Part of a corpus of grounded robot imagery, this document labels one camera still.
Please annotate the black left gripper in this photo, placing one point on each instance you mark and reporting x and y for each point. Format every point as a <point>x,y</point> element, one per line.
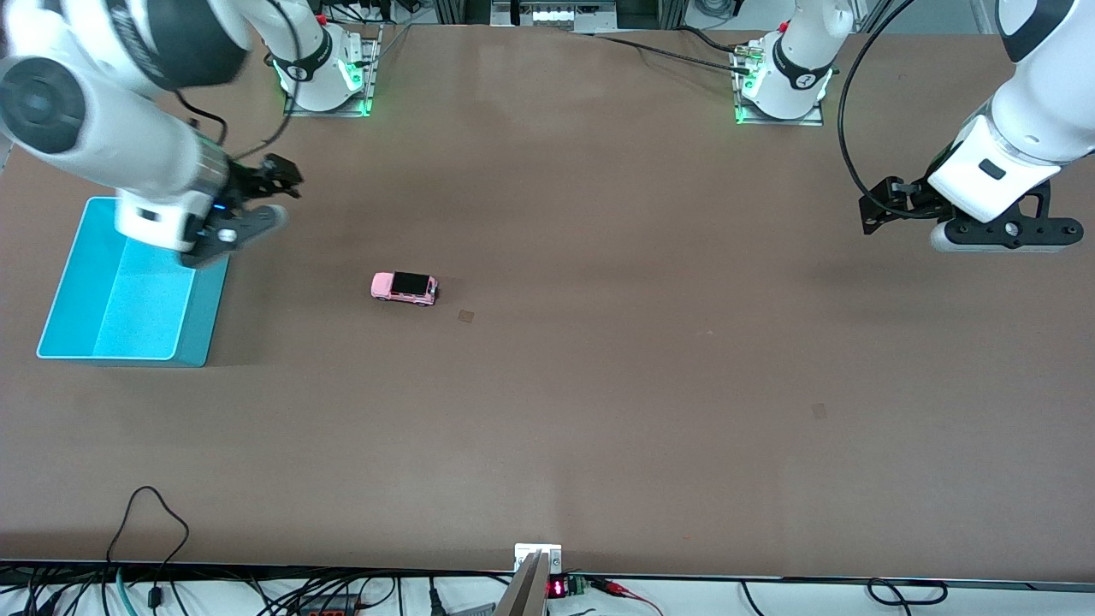
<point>914,202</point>

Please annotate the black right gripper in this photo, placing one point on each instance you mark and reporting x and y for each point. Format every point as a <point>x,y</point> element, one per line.
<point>249,180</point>

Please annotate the pink jeep toy black roof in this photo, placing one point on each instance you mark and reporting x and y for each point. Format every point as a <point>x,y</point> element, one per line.
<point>404,289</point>

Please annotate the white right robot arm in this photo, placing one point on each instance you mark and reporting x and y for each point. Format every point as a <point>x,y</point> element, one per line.
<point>111,145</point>

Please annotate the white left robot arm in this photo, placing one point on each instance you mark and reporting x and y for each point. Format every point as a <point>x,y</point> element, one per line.
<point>1044,111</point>

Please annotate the turquoise plastic bin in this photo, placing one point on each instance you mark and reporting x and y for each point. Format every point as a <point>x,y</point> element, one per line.
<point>128,308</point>

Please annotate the lit equipment rack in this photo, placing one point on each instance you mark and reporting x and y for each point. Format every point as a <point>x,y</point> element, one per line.
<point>556,15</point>

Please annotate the black orange power strip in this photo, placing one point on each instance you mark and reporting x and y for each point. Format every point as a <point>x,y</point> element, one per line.
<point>329,607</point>

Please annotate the red digit display module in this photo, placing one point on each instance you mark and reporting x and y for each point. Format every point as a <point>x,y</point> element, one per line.
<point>558,588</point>

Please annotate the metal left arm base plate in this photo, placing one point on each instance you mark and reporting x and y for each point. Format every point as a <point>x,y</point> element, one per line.
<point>783,122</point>

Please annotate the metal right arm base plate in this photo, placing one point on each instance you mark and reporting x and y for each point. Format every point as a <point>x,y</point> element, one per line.
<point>369,77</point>

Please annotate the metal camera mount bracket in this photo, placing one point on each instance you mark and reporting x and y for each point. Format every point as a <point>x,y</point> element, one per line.
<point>530,582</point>

